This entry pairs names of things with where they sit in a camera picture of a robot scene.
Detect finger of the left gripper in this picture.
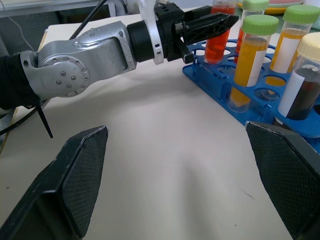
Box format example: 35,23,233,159
184,5,214,22
183,13,240,46

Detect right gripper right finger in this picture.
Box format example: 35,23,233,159
244,120,320,240

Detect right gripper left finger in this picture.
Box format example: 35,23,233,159
0,125,110,240

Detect brown tube with cream cap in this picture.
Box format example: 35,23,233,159
272,32,320,126

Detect blue plastic test tube rack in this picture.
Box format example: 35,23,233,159
181,39,320,139

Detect orange-red tube with green cap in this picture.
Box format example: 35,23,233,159
234,0,270,63

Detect black zip tie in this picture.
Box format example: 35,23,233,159
34,99,54,139

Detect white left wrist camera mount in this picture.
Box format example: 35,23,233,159
136,0,166,66

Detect thin white wire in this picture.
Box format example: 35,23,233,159
3,0,35,52

